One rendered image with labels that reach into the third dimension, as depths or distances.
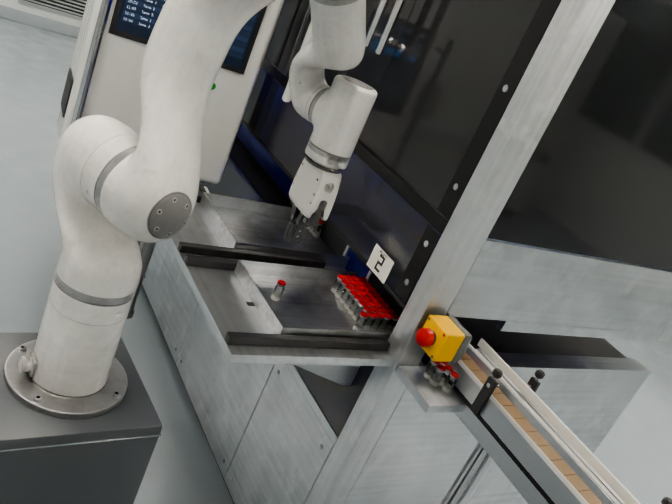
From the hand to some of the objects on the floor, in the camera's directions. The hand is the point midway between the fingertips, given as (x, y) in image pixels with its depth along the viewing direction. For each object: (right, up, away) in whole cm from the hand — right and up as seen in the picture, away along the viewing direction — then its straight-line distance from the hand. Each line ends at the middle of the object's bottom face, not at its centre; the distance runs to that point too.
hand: (295, 231), depth 139 cm
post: (-10, -102, +54) cm, 116 cm away
